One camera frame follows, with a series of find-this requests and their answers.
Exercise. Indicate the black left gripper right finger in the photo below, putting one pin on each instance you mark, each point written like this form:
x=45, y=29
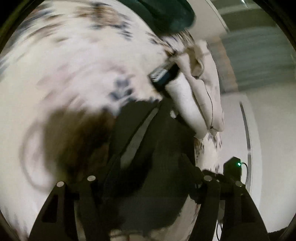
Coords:
x=241, y=220

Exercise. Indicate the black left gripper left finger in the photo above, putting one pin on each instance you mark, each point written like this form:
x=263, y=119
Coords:
x=76, y=203

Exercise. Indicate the cream white garment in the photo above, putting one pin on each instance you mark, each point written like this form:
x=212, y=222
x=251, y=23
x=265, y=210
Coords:
x=196, y=91

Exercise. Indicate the black white striped garment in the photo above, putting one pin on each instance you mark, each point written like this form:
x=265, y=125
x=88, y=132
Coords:
x=146, y=180

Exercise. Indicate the white bed headboard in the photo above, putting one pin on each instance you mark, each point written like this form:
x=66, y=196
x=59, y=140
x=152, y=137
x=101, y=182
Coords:
x=240, y=137

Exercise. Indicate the grey blue right curtain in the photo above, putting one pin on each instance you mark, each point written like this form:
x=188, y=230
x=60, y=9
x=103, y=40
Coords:
x=255, y=58

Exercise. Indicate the dark green folded quilt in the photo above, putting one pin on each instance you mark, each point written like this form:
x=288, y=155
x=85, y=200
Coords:
x=163, y=16

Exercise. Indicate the floral bed sheet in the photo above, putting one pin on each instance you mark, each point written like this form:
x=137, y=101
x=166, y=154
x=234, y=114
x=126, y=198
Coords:
x=66, y=62

